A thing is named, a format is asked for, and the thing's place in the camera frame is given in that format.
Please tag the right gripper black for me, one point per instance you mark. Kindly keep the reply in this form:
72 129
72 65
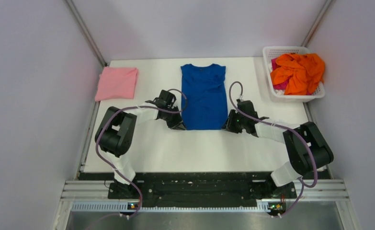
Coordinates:
229 124

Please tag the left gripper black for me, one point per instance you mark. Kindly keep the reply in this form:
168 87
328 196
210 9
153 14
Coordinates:
177 124

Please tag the blue printed t shirt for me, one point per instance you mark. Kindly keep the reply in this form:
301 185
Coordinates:
206 105

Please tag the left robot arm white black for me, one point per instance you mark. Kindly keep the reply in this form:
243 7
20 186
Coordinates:
115 133

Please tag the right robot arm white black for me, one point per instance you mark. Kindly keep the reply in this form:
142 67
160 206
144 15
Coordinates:
305 145

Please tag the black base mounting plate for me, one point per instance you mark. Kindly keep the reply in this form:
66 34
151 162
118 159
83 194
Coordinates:
203 189

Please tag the magenta garment in basket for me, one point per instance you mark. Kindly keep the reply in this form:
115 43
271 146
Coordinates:
280 86

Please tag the folded pink t shirt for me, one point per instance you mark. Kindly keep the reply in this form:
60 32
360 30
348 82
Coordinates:
117 83

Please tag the white plastic laundry basket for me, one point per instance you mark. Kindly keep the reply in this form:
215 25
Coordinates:
272 52

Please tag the orange t shirt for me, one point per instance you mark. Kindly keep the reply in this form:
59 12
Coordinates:
303 72

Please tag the right corner frame post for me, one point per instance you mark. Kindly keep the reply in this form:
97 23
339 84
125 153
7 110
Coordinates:
319 19

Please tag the corner frame post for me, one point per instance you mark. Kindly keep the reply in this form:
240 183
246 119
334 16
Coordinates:
85 31
319 19

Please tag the aluminium frame rail front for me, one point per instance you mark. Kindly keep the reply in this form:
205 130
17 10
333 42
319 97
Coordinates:
93 196

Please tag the left corner frame post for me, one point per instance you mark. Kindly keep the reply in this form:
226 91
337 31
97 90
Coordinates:
85 31

